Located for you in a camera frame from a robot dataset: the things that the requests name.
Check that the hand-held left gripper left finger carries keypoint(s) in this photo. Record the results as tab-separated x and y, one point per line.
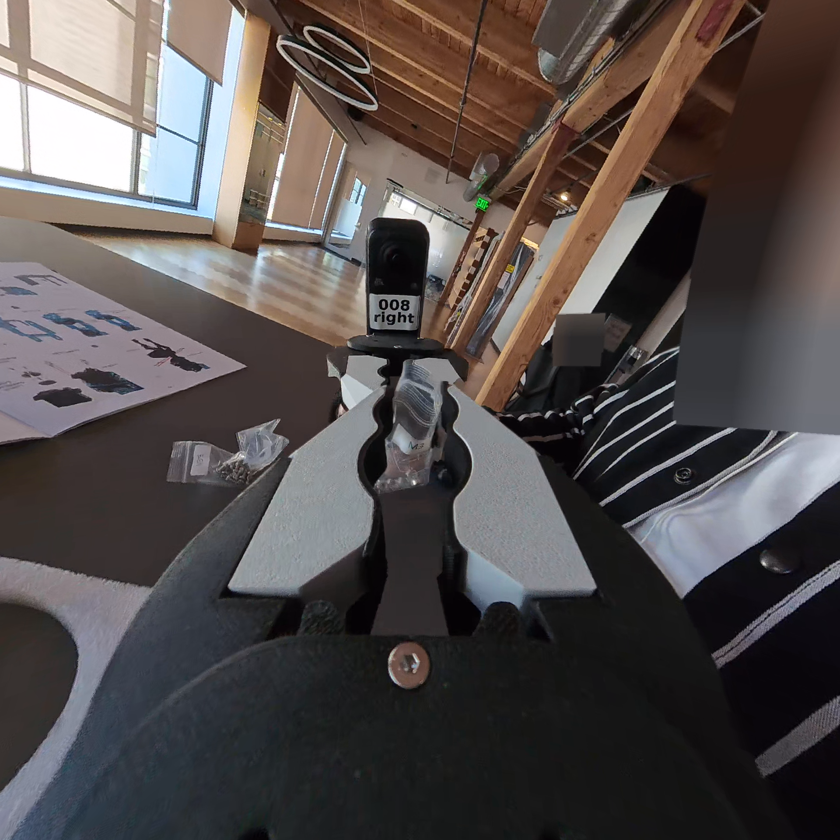
308	512

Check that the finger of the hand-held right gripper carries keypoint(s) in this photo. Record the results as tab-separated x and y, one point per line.
358	380

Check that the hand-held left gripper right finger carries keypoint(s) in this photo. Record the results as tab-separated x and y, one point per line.
525	525

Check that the small clear hardware bag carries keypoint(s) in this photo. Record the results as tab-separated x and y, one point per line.
410	407

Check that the person's right forearm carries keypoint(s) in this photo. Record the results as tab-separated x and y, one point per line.
590	420

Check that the crumpled clear screw bag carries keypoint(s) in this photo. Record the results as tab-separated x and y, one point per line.
262	443

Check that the labelled clear screw bag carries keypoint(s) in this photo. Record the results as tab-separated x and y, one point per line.
190	459

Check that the printed instruction manual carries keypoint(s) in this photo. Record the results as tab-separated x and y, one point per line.
151	394

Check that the beige pillar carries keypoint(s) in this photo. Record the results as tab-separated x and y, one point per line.
239	164

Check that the person's striped jacket torso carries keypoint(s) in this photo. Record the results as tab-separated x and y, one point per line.
754	623

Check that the beige roller blind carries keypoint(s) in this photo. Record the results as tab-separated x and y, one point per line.
197	33
79	59

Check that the large window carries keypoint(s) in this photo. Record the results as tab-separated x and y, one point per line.
79	144

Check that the thin wooden post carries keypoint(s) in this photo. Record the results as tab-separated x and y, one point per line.
518	229

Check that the small silver ceiling duct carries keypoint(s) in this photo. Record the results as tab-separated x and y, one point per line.
482	174

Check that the white foam frame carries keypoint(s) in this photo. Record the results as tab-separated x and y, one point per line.
98	590

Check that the thick wooden post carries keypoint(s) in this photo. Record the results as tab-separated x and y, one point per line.
610	197

